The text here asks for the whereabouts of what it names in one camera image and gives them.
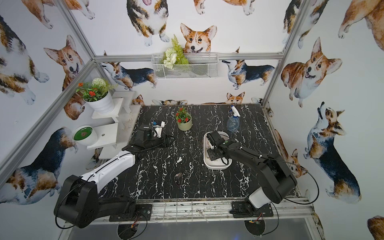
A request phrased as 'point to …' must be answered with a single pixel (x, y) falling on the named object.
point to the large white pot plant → (97, 95)
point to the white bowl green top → (84, 135)
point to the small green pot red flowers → (183, 119)
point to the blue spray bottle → (234, 122)
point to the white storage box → (219, 163)
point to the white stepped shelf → (116, 134)
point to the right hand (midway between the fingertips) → (212, 152)
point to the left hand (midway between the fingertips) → (173, 134)
